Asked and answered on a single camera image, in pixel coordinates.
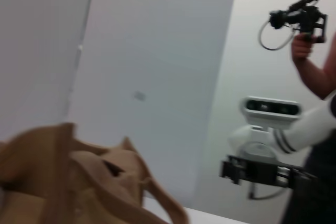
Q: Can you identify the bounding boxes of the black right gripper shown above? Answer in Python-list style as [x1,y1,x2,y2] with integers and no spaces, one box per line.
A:
[219,154,318,190]

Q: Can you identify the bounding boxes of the black teleoperation handle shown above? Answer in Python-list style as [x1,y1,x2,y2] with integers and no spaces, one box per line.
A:
[269,5,329,44]

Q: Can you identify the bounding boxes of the khaki fabric food bag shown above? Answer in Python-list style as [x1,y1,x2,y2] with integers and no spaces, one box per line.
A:
[0,121,190,224]

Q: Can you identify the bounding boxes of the person bare forearm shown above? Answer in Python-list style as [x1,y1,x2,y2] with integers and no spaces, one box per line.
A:
[292,56,332,101]

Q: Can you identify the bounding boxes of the person hand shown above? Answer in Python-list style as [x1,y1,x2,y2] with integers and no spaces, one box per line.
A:
[291,33,316,62]

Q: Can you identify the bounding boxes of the person dark clothed torso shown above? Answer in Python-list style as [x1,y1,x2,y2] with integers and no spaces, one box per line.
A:
[278,132,336,224]

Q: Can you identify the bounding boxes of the white robot head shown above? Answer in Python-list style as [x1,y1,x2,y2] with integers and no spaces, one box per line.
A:
[240,95,303,126]

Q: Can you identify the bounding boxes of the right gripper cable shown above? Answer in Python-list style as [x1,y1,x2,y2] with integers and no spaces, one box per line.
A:
[247,182,282,200]

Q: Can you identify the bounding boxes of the grey teleoperation cable loop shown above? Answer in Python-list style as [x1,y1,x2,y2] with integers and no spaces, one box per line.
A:
[258,18,297,51]

